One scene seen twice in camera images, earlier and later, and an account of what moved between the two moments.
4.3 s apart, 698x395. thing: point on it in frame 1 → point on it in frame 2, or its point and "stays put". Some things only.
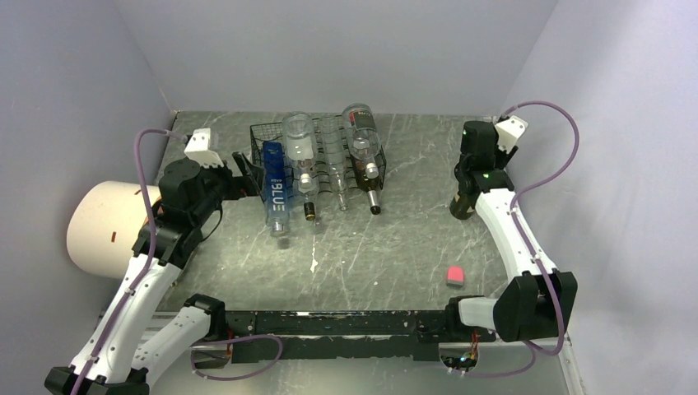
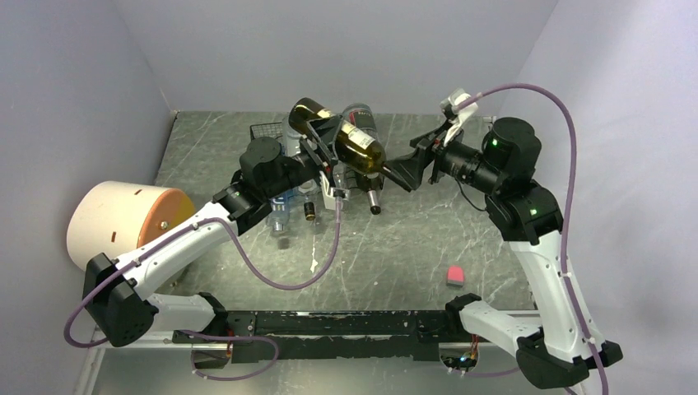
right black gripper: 502,155 → 411,168
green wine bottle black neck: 459,209 → 355,148
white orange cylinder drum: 104,225 stays put
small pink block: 455,276 stays put
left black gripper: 248,184 → 322,160
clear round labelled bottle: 363,137 stays put
